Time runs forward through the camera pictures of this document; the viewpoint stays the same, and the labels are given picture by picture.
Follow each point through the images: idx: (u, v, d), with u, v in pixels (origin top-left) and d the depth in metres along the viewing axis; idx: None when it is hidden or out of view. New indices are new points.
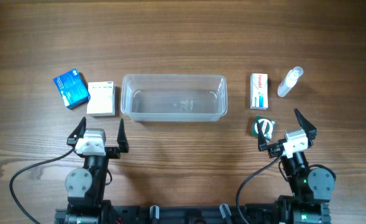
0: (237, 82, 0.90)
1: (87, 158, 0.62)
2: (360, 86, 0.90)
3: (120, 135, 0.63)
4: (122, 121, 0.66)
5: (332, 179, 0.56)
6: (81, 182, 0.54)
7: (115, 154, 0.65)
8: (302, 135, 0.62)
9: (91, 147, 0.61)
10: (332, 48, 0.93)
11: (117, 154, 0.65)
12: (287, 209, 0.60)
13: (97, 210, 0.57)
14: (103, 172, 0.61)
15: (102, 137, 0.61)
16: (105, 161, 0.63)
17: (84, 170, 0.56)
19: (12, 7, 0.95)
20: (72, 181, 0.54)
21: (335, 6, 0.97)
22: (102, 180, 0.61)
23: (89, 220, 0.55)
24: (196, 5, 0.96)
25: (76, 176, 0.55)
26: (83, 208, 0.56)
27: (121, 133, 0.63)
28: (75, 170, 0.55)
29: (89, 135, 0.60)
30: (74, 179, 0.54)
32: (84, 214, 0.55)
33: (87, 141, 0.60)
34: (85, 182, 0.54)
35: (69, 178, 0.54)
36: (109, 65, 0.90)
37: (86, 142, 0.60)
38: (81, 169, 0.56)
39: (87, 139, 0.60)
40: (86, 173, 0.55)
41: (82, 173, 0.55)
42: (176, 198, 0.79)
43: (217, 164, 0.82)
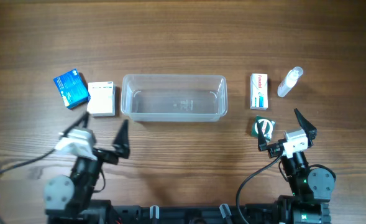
0: (237, 82, 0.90)
1: (77, 162, 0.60)
2: (360, 86, 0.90)
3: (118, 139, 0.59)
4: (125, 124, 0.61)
5: (332, 179, 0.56)
6: (61, 191, 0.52)
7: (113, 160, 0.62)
8: (302, 136, 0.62)
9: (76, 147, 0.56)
10: (332, 48, 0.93)
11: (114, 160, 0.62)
12: (287, 209, 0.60)
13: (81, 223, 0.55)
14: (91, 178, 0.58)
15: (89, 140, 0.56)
16: (95, 168, 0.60)
17: (61, 178, 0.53)
19: (12, 7, 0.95)
20: (48, 191, 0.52)
21: (335, 7, 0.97)
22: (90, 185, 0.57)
23: None
24: (196, 6, 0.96)
25: (54, 185, 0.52)
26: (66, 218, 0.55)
27: (120, 137, 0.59)
28: (53, 179, 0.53)
29: (75, 136, 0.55)
30: (54, 187, 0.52)
32: None
33: (71, 142, 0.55)
34: (64, 191, 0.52)
35: (47, 187, 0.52)
36: (109, 65, 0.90)
37: (69, 143, 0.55)
38: (59, 177, 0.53)
39: (72, 140, 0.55)
40: (66, 182, 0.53)
41: (60, 182, 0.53)
42: (176, 198, 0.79)
43: (217, 164, 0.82)
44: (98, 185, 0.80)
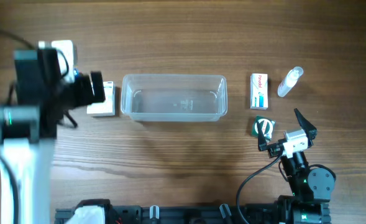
0: (238, 82, 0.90)
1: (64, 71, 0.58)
2: (360, 86, 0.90)
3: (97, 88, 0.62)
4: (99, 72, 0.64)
5: (332, 179, 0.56)
6: (28, 71, 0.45)
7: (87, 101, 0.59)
8: (302, 135, 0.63)
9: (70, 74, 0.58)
10: (332, 48, 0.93)
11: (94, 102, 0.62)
12: (287, 209, 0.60)
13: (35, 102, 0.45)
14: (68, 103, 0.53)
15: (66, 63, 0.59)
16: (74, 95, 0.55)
17: (43, 53, 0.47)
19: (12, 7, 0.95)
20: (22, 61, 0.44)
21: (335, 6, 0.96)
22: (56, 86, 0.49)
23: (24, 113, 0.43)
24: (196, 5, 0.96)
25: (23, 58, 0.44)
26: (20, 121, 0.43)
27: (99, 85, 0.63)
28: (32, 50, 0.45)
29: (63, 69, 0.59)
30: (24, 56, 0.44)
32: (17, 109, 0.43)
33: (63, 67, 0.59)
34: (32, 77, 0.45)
35: (16, 55, 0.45)
36: (109, 65, 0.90)
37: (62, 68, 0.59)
38: (44, 51, 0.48)
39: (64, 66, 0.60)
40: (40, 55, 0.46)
41: (35, 56, 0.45)
42: (176, 198, 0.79)
43: (217, 164, 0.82)
44: (98, 185, 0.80)
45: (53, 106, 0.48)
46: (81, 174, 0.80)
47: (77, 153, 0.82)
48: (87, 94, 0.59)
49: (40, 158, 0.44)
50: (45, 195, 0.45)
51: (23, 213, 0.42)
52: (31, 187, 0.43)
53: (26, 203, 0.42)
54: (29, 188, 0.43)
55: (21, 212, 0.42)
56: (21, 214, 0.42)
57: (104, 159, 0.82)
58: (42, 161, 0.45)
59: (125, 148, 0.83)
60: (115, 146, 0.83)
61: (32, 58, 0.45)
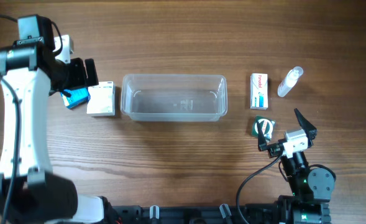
0: (238, 82, 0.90)
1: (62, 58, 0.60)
2: (360, 86, 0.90)
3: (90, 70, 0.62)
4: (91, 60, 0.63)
5: (332, 179, 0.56)
6: (29, 30, 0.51)
7: (80, 81, 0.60)
8: (302, 135, 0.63)
9: (66, 55, 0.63)
10: (332, 48, 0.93)
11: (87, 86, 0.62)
12: (287, 209, 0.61)
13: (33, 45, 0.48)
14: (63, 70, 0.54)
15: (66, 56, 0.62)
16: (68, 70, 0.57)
17: (43, 20, 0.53)
19: (12, 6, 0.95)
20: (25, 26, 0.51)
21: (335, 5, 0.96)
22: (53, 47, 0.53)
23: (23, 50, 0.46)
24: (196, 5, 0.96)
25: (25, 25, 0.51)
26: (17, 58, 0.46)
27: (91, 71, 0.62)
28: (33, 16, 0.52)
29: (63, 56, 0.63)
30: (27, 24, 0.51)
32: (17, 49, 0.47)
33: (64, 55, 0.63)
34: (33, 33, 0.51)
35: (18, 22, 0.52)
36: (109, 65, 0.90)
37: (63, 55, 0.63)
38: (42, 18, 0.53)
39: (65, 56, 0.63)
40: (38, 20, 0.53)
41: (35, 20, 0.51)
42: (176, 198, 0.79)
43: (217, 164, 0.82)
44: (97, 185, 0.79)
45: (53, 60, 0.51)
46: (81, 174, 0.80)
47: (77, 152, 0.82)
48: (80, 76, 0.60)
49: (40, 84, 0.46)
50: (42, 126, 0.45)
51: (24, 132, 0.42)
52: (32, 108, 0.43)
53: (26, 125, 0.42)
54: (30, 108, 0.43)
55: (22, 132, 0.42)
56: (22, 136, 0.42)
57: (103, 160, 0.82)
58: (40, 87, 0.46)
59: (125, 148, 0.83)
60: (115, 146, 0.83)
61: (33, 22, 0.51)
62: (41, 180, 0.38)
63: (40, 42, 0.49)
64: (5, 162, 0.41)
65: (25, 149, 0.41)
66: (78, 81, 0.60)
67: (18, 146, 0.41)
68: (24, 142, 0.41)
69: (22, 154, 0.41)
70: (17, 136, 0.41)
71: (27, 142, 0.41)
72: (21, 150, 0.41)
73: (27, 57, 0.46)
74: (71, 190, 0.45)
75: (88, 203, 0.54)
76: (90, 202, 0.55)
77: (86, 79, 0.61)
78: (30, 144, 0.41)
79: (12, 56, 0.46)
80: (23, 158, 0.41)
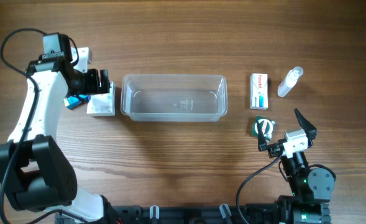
0: (237, 82, 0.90)
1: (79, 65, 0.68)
2: (360, 86, 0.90)
3: (104, 81, 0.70)
4: (104, 71, 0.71)
5: (332, 179, 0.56)
6: (53, 46, 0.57)
7: (94, 89, 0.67)
8: (302, 135, 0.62)
9: (82, 65, 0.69)
10: (332, 48, 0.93)
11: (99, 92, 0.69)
12: (287, 209, 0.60)
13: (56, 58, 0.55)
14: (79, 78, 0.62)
15: (82, 67, 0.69)
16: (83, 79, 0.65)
17: (63, 36, 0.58)
19: (12, 7, 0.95)
20: (48, 43, 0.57)
21: (335, 6, 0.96)
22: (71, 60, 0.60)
23: (48, 63, 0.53)
24: (196, 5, 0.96)
25: (50, 41, 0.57)
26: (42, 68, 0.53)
27: (104, 81, 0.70)
28: (55, 33, 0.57)
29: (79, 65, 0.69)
30: (51, 41, 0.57)
32: (43, 62, 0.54)
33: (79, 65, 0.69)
34: (55, 48, 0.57)
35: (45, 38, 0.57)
36: (109, 65, 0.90)
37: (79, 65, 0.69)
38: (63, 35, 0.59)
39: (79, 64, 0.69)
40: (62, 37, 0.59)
41: (57, 37, 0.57)
42: (176, 198, 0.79)
43: (217, 164, 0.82)
44: (97, 185, 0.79)
45: (72, 71, 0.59)
46: (81, 174, 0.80)
47: (77, 153, 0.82)
48: (94, 85, 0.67)
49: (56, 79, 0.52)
50: (53, 114, 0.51)
51: (38, 111, 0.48)
52: (48, 95, 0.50)
53: (41, 106, 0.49)
54: (46, 96, 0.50)
55: (36, 109, 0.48)
56: (36, 112, 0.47)
57: (103, 160, 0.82)
58: (58, 83, 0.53)
59: (125, 148, 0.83)
60: (115, 146, 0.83)
61: (55, 39, 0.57)
62: (45, 145, 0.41)
63: (62, 56, 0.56)
64: (16, 131, 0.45)
65: (36, 122, 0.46)
66: (92, 89, 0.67)
67: (30, 119, 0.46)
68: (36, 117, 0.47)
69: (32, 126, 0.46)
70: (31, 111, 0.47)
71: (39, 117, 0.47)
72: (32, 123, 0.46)
73: (51, 66, 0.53)
74: (71, 176, 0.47)
75: (88, 198, 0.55)
76: (90, 197, 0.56)
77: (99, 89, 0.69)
78: (42, 119, 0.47)
79: (38, 66, 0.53)
80: (34, 130, 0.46)
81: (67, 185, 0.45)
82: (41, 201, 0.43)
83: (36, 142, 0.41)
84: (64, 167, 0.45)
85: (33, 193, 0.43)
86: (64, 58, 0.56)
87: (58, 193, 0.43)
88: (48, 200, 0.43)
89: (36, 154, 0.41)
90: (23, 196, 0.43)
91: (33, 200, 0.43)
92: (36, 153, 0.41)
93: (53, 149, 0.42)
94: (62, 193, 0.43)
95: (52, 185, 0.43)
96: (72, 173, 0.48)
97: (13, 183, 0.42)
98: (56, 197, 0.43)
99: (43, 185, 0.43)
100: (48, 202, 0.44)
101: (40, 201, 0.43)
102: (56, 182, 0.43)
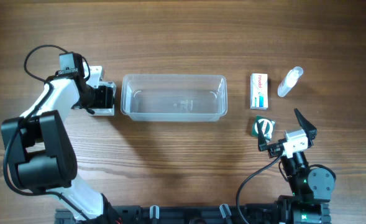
0: (237, 82, 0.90)
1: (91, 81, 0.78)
2: (360, 86, 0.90)
3: (110, 98, 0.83)
4: (112, 84, 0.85)
5: (332, 179, 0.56)
6: (68, 63, 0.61)
7: (101, 104, 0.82)
8: (302, 136, 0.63)
9: (94, 81, 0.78)
10: (332, 48, 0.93)
11: (107, 106, 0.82)
12: (287, 209, 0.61)
13: (71, 73, 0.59)
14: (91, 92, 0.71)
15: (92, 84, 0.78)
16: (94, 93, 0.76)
17: (77, 55, 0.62)
19: (12, 7, 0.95)
20: (64, 60, 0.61)
21: (335, 6, 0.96)
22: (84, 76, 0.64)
23: (63, 77, 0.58)
24: (196, 5, 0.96)
25: (66, 58, 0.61)
26: (57, 78, 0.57)
27: (110, 98, 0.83)
28: (69, 52, 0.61)
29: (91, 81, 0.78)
30: (66, 58, 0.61)
32: (59, 76, 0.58)
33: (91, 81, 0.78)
34: (70, 65, 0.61)
35: (61, 56, 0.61)
36: (109, 65, 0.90)
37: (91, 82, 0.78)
38: (76, 53, 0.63)
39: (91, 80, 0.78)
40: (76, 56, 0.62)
41: (72, 55, 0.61)
42: (176, 199, 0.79)
43: (217, 164, 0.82)
44: (97, 185, 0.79)
45: (84, 85, 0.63)
46: (81, 174, 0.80)
47: (77, 153, 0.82)
48: (102, 100, 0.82)
49: (69, 85, 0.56)
50: (61, 107, 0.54)
51: (50, 99, 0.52)
52: (59, 91, 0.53)
53: (53, 98, 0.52)
54: (58, 91, 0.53)
55: (48, 98, 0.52)
56: (48, 99, 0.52)
57: (103, 160, 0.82)
58: (70, 88, 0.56)
59: (125, 148, 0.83)
60: (115, 146, 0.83)
61: (70, 57, 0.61)
62: (51, 117, 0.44)
63: (76, 72, 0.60)
64: (27, 112, 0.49)
65: (46, 106, 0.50)
66: (100, 104, 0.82)
67: (42, 102, 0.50)
68: (47, 103, 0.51)
69: (42, 107, 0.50)
70: (43, 99, 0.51)
71: (50, 103, 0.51)
72: (46, 103, 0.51)
73: (66, 78, 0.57)
74: (72, 158, 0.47)
75: (88, 191, 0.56)
76: (91, 192, 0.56)
77: (106, 104, 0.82)
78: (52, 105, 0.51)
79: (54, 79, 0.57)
80: (44, 110, 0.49)
81: (67, 162, 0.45)
82: (40, 177, 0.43)
83: (44, 116, 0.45)
84: (67, 145, 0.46)
85: (33, 168, 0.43)
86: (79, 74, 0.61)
87: (58, 167, 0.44)
88: (47, 176, 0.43)
89: (43, 125, 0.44)
90: (23, 171, 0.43)
91: (33, 175, 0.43)
92: (43, 124, 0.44)
93: (58, 122, 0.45)
94: (61, 168, 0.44)
95: (53, 158, 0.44)
96: (73, 157, 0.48)
97: (17, 155, 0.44)
98: (56, 173, 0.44)
99: (44, 158, 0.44)
100: (48, 180, 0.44)
101: (38, 178, 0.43)
102: (58, 155, 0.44)
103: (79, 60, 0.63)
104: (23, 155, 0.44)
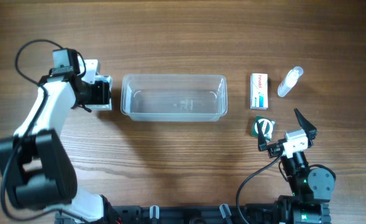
0: (237, 82, 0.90)
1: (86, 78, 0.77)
2: (360, 86, 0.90)
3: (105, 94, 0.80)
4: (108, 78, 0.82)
5: (332, 179, 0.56)
6: (63, 60, 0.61)
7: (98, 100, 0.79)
8: (302, 136, 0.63)
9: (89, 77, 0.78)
10: (332, 48, 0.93)
11: (103, 101, 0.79)
12: (287, 209, 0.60)
13: (66, 73, 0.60)
14: (86, 90, 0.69)
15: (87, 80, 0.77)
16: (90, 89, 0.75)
17: (72, 50, 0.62)
19: (12, 7, 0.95)
20: (58, 57, 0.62)
21: (335, 6, 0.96)
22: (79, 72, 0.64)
23: (58, 78, 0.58)
24: (196, 5, 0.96)
25: (61, 55, 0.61)
26: (53, 79, 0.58)
27: (107, 93, 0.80)
28: (64, 48, 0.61)
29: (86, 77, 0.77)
30: (61, 56, 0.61)
32: (54, 76, 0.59)
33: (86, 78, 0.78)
34: (65, 62, 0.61)
35: (55, 53, 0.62)
36: (109, 65, 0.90)
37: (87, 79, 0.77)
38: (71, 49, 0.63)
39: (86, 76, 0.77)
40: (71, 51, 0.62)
41: (66, 51, 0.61)
42: (176, 199, 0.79)
43: (217, 164, 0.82)
44: (97, 185, 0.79)
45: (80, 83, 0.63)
46: (81, 174, 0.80)
47: (77, 153, 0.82)
48: (99, 96, 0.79)
49: (65, 89, 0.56)
50: (58, 117, 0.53)
51: (45, 111, 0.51)
52: (55, 100, 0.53)
53: (48, 108, 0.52)
54: (53, 101, 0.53)
55: (43, 111, 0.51)
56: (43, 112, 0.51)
57: (103, 160, 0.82)
58: (66, 91, 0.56)
59: (125, 148, 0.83)
60: (115, 146, 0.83)
61: (64, 53, 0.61)
62: (48, 137, 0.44)
63: (72, 70, 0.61)
64: (22, 129, 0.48)
65: (41, 119, 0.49)
66: (98, 100, 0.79)
67: (38, 116, 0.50)
68: (43, 116, 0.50)
69: (38, 122, 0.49)
70: (38, 112, 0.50)
71: (46, 115, 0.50)
72: (39, 117, 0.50)
73: (61, 78, 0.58)
74: (71, 177, 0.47)
75: (86, 197, 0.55)
76: (89, 197, 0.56)
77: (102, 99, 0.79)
78: (48, 117, 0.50)
79: (50, 79, 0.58)
80: (40, 125, 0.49)
81: (66, 182, 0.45)
82: (40, 198, 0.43)
83: (41, 135, 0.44)
84: (66, 163, 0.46)
85: (32, 189, 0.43)
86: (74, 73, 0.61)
87: (58, 188, 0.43)
88: (47, 197, 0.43)
89: (39, 144, 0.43)
90: (22, 193, 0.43)
91: (32, 196, 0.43)
92: (40, 144, 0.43)
93: (56, 142, 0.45)
94: (61, 189, 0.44)
95: (52, 180, 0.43)
96: (73, 174, 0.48)
97: (15, 177, 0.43)
98: (56, 194, 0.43)
99: (43, 180, 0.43)
100: (47, 200, 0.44)
101: (38, 198, 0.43)
102: (56, 177, 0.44)
103: (74, 56, 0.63)
104: (21, 177, 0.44)
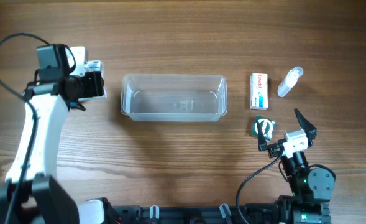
0: (237, 82, 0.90)
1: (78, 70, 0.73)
2: (360, 86, 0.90)
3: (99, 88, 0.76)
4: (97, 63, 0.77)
5: (332, 179, 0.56)
6: (49, 60, 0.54)
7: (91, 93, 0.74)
8: (302, 136, 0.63)
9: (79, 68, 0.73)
10: (332, 48, 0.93)
11: (96, 93, 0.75)
12: (287, 209, 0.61)
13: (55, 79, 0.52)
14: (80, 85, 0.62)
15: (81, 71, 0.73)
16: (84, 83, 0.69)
17: (59, 46, 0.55)
19: (11, 7, 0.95)
20: (43, 56, 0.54)
21: (335, 6, 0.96)
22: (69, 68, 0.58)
23: (47, 86, 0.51)
24: (196, 5, 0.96)
25: (46, 54, 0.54)
26: (40, 88, 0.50)
27: (100, 86, 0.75)
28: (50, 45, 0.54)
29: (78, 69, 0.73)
30: (46, 53, 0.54)
32: (41, 84, 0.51)
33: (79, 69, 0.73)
34: (52, 61, 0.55)
35: (40, 49, 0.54)
36: (109, 65, 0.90)
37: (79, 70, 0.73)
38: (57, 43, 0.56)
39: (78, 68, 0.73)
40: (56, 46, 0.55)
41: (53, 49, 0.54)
42: (176, 198, 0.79)
43: (217, 163, 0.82)
44: (97, 185, 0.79)
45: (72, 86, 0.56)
46: (81, 174, 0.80)
47: (77, 152, 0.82)
48: (92, 89, 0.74)
49: (56, 104, 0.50)
50: (52, 144, 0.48)
51: (38, 141, 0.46)
52: (46, 125, 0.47)
53: (40, 139, 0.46)
54: (46, 126, 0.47)
55: (36, 142, 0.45)
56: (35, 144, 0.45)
57: (103, 160, 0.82)
58: (57, 106, 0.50)
59: (125, 148, 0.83)
60: (115, 146, 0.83)
61: (50, 51, 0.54)
62: (46, 187, 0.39)
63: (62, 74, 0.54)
64: (14, 167, 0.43)
65: (35, 156, 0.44)
66: (92, 93, 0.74)
67: (30, 152, 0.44)
68: (36, 150, 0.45)
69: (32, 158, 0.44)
70: (31, 145, 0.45)
71: (40, 149, 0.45)
72: (32, 157, 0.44)
73: (51, 88, 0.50)
74: (74, 213, 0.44)
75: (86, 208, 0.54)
76: (88, 206, 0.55)
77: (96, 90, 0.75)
78: (41, 150, 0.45)
79: (37, 88, 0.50)
80: (34, 161, 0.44)
81: None
82: None
83: (36, 184, 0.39)
84: (67, 206, 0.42)
85: None
86: (64, 77, 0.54)
87: None
88: None
89: (36, 195, 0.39)
90: None
91: None
92: (37, 195, 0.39)
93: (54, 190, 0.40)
94: None
95: None
96: (74, 209, 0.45)
97: None
98: None
99: None
100: None
101: None
102: None
103: (61, 51, 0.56)
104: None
